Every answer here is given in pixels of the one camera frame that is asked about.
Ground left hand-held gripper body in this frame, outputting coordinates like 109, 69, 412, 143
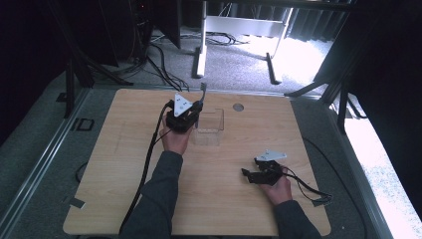
164, 93, 200, 134

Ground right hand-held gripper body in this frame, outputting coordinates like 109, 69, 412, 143
247, 148, 289, 186

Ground blue toothbrush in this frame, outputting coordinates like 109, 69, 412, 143
194, 82, 208, 129

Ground clear plastic box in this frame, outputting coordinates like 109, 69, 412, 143
191, 107, 225, 147

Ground person's left hand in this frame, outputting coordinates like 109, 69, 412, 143
158, 116, 195, 156

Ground person's right hand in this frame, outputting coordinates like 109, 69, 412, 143
259, 164, 294, 206

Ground black equipment rack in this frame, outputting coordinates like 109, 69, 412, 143
98, 0, 182, 68

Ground black metal stand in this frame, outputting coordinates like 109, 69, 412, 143
284, 6, 366, 133
46, 0, 133, 119

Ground grey tape piece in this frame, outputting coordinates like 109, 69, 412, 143
68, 196, 87, 210

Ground dark curtain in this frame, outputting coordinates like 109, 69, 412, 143
288, 6, 349, 43

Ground right hand-held gripper cable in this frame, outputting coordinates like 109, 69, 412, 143
282, 165, 333, 207

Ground hand-held gripper cable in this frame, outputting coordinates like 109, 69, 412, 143
118, 101, 175, 235
282, 165, 333, 207

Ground black floor cable bundle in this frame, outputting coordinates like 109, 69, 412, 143
145, 43, 190, 93

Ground left hand-held gripper cable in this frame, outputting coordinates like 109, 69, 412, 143
118, 101, 175, 235

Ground cables under white desk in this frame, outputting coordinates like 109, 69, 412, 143
180, 31, 250, 47

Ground thin black cable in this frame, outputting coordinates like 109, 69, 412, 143
302, 136, 368, 239

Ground white desk frame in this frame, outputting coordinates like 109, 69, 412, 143
191, 0, 295, 86

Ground grey metal floor rail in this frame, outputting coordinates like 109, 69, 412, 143
0, 88, 93, 230
326, 103, 396, 239

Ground short black cable loop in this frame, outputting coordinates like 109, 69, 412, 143
75, 161, 89, 183

